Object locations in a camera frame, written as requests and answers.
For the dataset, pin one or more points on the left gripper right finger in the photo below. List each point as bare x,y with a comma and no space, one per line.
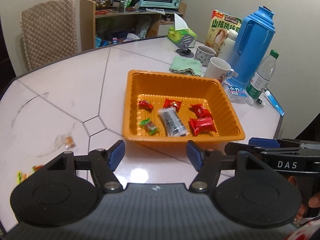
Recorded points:
196,155

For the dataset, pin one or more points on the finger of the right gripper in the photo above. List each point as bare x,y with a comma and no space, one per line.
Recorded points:
267,142
233,148

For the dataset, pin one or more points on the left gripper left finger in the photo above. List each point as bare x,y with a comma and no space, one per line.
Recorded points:
115,154

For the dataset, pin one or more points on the large red snack pouch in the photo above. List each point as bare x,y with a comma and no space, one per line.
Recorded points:
201,125

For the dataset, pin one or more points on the clear black-print snack packet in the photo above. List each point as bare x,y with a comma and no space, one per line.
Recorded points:
172,123

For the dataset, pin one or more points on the red crinkled snack packet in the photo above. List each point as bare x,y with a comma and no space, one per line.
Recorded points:
201,111

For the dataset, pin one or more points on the clear brown candy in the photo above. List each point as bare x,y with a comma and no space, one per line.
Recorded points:
65,141

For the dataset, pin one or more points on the small red candy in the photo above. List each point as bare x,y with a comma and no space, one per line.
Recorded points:
143,104

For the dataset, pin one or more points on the red orange candy packet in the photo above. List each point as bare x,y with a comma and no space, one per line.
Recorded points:
169,103

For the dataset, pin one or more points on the yellow green candy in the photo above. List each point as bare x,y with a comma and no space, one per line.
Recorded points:
22,176

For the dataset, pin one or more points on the long green dark snack bag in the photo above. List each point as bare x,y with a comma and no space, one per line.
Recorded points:
36,168

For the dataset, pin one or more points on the blue tissue packet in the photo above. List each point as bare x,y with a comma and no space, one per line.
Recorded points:
236,94

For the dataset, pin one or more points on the orange plastic tray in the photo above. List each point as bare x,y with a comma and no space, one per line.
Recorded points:
146,93

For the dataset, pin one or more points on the clear water bottle green cap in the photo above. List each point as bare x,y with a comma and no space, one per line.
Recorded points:
262,75

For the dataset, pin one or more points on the white mug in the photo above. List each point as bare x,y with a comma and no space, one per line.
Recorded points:
219,69

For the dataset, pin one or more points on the green cloth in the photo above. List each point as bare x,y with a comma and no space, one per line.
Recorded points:
186,66

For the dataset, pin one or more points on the white thermos flask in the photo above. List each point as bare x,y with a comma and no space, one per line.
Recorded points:
228,45

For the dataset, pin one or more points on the patterned grey cup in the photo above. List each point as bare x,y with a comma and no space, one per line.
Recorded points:
204,54

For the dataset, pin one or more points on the blue thermos jug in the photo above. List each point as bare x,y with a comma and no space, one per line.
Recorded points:
253,40

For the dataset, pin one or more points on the grey phone stand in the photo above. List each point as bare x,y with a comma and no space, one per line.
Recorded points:
183,46

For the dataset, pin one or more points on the green tissue pack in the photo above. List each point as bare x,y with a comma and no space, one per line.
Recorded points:
180,33

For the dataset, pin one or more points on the yellow green snack box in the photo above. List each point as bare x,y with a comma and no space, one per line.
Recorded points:
220,24

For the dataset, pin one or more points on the wooden shelf unit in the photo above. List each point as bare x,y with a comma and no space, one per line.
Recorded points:
113,23

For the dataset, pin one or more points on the beige quilted far chair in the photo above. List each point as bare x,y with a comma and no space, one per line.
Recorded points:
48,32

